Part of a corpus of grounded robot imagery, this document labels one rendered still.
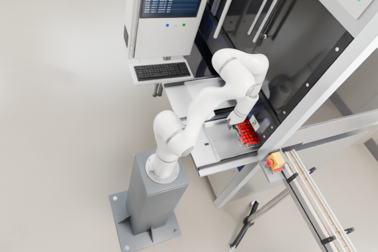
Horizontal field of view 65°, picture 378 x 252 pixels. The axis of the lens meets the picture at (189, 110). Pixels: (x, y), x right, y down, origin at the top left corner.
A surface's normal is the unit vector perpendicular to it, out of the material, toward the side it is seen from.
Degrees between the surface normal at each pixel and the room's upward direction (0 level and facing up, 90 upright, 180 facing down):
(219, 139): 0
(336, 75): 90
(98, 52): 0
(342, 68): 90
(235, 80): 58
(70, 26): 0
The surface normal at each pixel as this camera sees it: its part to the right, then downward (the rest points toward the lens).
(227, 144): 0.23, -0.58
